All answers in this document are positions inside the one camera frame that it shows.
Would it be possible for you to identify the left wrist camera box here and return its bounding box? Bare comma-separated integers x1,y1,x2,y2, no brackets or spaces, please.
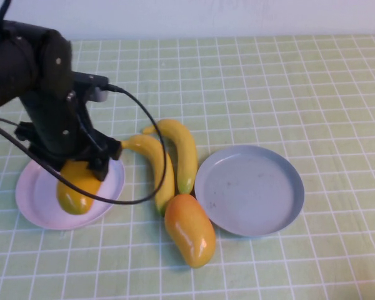
73,72,110,103

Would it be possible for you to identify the yellow mango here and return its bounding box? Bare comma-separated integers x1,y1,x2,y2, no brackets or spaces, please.
56,159,103,216

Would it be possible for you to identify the long yellow banana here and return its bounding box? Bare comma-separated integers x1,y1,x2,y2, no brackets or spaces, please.
121,134,176,217

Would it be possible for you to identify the blue-grey round plate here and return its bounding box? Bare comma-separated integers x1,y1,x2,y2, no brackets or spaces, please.
194,144,305,238

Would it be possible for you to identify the yellow banana green tip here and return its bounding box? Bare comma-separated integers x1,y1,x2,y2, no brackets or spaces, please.
142,119,198,194

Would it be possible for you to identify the green checked tablecloth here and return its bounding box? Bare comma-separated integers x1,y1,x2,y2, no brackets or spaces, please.
0,34,375,300

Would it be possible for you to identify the pink round plate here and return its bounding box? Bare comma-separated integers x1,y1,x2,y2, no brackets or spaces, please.
14,157,126,231

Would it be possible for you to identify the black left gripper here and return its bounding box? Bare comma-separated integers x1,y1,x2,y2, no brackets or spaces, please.
14,90,123,183

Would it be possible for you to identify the orange-blushed mango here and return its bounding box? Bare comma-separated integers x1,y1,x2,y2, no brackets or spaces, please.
164,193,217,269

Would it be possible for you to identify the thick black camera cable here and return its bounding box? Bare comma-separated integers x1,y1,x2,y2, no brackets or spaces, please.
0,83,169,206

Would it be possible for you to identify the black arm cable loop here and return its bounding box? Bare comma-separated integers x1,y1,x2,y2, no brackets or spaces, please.
0,0,13,24

